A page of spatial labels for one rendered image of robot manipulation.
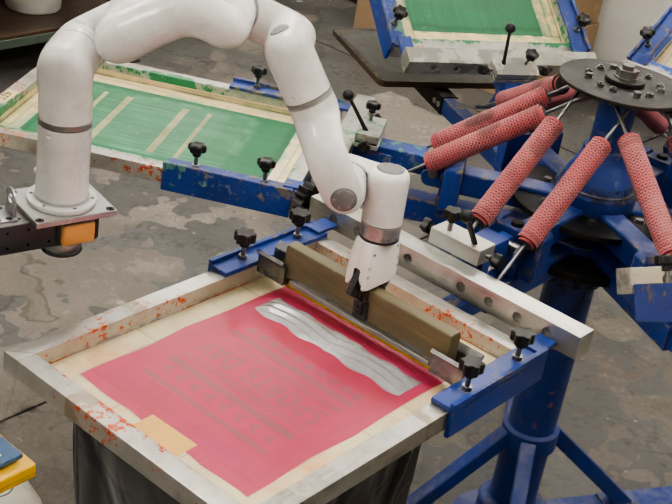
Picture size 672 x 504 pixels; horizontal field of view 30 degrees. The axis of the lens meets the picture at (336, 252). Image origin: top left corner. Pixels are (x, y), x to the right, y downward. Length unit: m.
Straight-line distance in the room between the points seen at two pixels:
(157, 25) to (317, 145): 0.33
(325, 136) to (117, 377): 0.54
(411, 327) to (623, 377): 2.13
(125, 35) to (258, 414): 0.67
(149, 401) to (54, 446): 1.47
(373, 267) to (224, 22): 0.53
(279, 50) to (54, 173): 0.47
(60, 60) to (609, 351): 2.74
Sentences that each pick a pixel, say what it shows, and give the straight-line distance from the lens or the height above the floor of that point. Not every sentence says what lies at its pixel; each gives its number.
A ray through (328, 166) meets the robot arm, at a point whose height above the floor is 1.32.
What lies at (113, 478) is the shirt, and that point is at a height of 0.79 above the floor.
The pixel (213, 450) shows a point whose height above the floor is 0.96.
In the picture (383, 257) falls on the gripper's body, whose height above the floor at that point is 1.14.
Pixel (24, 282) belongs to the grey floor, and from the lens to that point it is 4.32.
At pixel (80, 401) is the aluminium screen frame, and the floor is 0.99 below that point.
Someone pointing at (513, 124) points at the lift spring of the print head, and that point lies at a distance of 2.88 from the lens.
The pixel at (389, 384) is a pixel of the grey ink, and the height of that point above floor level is 0.96.
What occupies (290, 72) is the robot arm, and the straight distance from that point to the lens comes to 2.14.
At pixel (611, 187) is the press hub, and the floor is 1.08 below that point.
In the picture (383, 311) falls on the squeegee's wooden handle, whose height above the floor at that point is 1.03.
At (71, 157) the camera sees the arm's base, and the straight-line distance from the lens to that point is 2.26.
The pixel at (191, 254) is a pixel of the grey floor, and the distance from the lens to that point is 4.56.
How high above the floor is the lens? 2.20
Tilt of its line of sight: 28 degrees down
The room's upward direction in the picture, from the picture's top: 10 degrees clockwise
